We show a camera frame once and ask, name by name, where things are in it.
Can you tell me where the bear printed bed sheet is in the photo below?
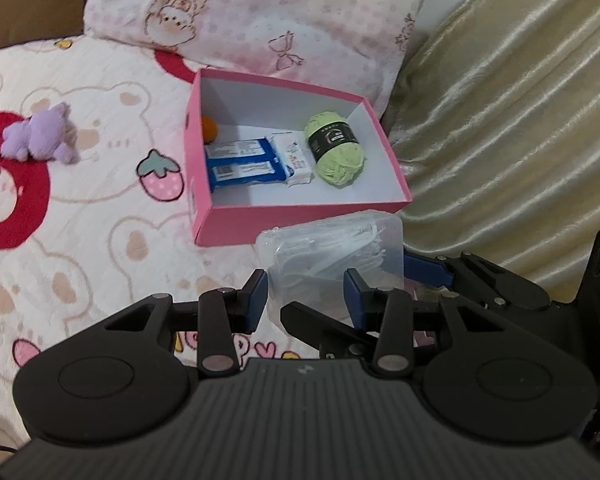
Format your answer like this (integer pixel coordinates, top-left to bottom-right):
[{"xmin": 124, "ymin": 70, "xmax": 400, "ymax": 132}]
[{"xmin": 0, "ymin": 35, "xmax": 333, "ymax": 456}]

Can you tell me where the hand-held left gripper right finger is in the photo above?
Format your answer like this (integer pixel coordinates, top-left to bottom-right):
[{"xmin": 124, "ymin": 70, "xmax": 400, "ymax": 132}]
[{"xmin": 343, "ymin": 267, "xmax": 501, "ymax": 377}]

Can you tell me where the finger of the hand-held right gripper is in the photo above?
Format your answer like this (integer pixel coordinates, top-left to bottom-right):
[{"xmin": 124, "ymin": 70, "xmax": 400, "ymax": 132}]
[
  {"xmin": 279, "ymin": 301, "xmax": 381, "ymax": 362},
  {"xmin": 402, "ymin": 249, "xmax": 554, "ymax": 312}
]

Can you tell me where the purple plush toy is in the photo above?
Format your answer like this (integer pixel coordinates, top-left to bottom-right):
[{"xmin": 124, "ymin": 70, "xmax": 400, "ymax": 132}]
[{"xmin": 0, "ymin": 102, "xmax": 81, "ymax": 165}]

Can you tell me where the pink cardboard box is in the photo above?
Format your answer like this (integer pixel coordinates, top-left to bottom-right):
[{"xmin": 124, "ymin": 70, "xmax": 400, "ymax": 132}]
[{"xmin": 185, "ymin": 67, "xmax": 414, "ymax": 247}]

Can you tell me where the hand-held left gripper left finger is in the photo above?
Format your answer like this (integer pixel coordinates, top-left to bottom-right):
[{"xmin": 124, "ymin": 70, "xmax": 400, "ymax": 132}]
[{"xmin": 105, "ymin": 269, "xmax": 270, "ymax": 377}]

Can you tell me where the white tissue pack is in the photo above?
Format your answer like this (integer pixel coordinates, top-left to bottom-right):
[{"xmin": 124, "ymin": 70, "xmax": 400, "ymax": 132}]
[{"xmin": 270, "ymin": 131, "xmax": 315, "ymax": 187}]

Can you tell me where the pink printed pillow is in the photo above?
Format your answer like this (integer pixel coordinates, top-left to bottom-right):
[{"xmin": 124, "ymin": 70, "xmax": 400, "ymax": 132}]
[{"xmin": 82, "ymin": 0, "xmax": 437, "ymax": 111}]

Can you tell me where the clear plastic floss pick box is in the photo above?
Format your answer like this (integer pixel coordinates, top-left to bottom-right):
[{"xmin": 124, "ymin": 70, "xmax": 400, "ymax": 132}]
[{"xmin": 254, "ymin": 212, "xmax": 406, "ymax": 322}]

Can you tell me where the golden satin cloth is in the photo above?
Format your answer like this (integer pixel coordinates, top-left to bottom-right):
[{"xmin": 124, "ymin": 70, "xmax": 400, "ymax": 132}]
[{"xmin": 380, "ymin": 0, "xmax": 600, "ymax": 302}]

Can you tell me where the green yarn ball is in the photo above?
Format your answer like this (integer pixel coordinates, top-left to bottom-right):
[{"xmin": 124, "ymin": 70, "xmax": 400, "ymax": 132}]
[{"xmin": 303, "ymin": 111, "xmax": 370, "ymax": 189}]

